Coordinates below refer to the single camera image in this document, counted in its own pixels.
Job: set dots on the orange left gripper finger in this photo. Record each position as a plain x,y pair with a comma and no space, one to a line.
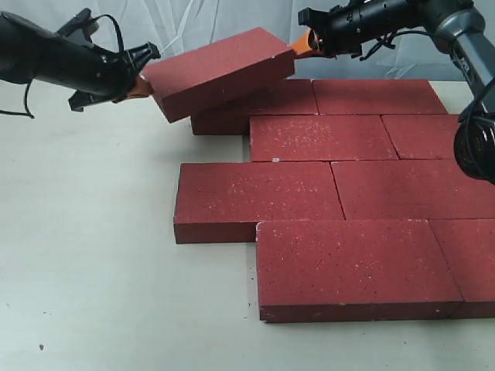
141,89

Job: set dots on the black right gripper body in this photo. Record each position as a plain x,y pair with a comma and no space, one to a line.
344,29

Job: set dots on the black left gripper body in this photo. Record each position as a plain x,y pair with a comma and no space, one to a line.
97,75

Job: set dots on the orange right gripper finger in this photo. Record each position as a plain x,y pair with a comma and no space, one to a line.
307,46

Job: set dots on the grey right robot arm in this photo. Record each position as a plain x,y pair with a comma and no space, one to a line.
457,30

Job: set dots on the red brick under leaning brick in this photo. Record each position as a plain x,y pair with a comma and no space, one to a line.
287,97

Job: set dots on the red back row right brick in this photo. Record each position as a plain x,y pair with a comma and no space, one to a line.
376,97

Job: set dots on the red third row right brick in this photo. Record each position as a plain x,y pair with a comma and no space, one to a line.
441,136

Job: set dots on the red second row brick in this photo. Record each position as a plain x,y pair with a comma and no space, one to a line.
410,189

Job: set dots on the white fabric backdrop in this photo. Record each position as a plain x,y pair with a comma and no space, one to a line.
179,26

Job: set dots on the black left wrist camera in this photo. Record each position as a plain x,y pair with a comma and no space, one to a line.
80,28

